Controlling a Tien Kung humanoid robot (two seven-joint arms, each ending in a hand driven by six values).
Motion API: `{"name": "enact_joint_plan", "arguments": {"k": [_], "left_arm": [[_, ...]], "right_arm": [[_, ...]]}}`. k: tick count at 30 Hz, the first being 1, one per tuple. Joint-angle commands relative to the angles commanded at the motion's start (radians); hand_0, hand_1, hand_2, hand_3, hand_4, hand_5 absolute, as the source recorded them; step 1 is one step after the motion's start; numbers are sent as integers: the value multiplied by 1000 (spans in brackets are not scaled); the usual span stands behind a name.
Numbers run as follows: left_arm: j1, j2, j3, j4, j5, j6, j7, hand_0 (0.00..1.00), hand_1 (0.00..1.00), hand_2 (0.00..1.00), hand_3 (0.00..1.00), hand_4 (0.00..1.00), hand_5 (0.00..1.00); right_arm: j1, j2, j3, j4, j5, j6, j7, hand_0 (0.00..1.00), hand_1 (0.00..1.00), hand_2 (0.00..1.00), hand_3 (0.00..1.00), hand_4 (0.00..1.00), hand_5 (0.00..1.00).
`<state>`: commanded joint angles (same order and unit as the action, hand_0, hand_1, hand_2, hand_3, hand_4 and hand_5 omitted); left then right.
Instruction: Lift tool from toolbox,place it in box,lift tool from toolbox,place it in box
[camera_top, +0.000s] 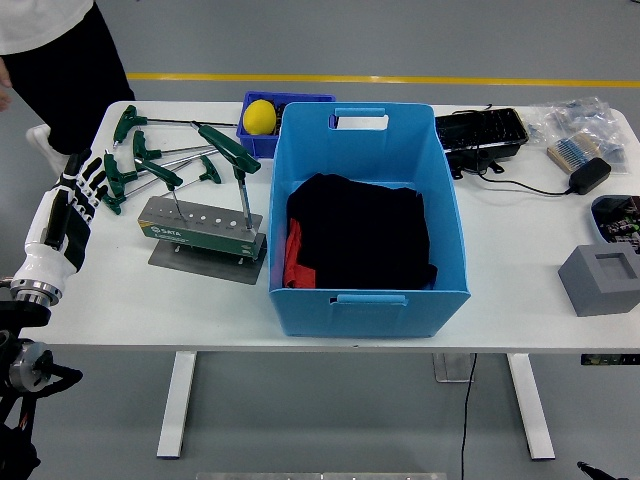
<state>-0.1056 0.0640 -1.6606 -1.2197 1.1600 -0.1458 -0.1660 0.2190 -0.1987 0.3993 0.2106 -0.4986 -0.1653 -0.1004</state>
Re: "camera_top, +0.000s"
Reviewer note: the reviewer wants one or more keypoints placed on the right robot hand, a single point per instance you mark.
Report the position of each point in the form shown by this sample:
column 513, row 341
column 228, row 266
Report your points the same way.
column 597, row 473

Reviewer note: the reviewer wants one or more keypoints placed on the person's right hand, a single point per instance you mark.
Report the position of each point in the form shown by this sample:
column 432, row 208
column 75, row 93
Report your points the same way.
column 4, row 85

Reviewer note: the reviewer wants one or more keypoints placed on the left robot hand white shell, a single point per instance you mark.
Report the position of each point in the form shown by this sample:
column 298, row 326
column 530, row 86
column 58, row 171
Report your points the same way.
column 50, row 260

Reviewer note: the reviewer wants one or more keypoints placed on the green silver wrench stand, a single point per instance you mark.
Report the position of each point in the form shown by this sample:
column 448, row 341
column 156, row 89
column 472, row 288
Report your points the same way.
column 200, row 240

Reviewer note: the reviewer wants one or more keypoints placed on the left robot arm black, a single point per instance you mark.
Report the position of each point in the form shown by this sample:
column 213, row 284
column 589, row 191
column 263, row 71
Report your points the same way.
column 20, row 312

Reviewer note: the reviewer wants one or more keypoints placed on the large blue folding box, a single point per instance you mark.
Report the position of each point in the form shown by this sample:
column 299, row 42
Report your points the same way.
column 370, row 315

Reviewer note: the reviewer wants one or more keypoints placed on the person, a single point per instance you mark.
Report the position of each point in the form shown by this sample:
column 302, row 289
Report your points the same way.
column 65, row 75

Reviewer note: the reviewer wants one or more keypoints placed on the white table leg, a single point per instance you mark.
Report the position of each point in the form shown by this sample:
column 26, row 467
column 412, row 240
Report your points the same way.
column 177, row 400
column 530, row 400

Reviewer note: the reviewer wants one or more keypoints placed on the desk control panel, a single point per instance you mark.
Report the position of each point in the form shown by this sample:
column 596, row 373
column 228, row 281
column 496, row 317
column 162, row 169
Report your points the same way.
column 610, row 359

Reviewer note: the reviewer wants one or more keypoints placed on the grey block with recess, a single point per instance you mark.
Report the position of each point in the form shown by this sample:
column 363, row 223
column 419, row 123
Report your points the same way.
column 585, row 285

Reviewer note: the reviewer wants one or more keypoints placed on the small blue plastic bin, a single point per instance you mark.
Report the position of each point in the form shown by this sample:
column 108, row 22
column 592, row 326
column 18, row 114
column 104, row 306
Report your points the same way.
column 255, row 145

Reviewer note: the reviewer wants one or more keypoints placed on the black electronic modules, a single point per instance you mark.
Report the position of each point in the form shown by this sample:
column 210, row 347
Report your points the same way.
column 620, row 225

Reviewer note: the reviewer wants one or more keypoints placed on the red cloth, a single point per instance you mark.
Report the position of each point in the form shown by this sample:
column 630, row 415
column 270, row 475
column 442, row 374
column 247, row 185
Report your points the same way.
column 300, row 275

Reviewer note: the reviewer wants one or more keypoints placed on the yellow lemon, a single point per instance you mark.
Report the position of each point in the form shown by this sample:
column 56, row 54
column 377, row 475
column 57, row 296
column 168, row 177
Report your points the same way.
column 259, row 116

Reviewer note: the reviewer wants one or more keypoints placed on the light blue parts tray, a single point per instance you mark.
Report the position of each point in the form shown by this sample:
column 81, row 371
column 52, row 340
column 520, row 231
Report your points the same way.
column 594, row 216

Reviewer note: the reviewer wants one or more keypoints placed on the black power adapter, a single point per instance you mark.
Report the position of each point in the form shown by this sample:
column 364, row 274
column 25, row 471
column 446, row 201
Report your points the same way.
column 590, row 175

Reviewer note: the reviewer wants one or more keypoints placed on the black cloth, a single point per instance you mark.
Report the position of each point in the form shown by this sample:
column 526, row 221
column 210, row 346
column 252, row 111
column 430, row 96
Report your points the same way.
column 360, row 230

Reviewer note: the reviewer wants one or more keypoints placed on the resistor tape strip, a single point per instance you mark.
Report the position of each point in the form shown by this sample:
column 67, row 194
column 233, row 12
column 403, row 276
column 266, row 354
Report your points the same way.
column 572, row 150

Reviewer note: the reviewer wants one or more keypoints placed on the clear plastic parts bags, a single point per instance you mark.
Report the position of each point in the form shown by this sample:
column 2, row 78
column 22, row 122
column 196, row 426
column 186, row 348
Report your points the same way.
column 585, row 117

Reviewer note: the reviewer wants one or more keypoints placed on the black plastic tray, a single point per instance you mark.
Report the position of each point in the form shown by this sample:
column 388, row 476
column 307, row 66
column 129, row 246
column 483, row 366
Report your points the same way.
column 480, row 130

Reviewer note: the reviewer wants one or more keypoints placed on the metal bracket under table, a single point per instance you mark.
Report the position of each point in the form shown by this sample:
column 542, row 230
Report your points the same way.
column 450, row 370

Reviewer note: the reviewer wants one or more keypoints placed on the black mounting bracket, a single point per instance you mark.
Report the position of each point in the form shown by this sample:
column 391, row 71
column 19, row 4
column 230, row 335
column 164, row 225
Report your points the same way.
column 470, row 160

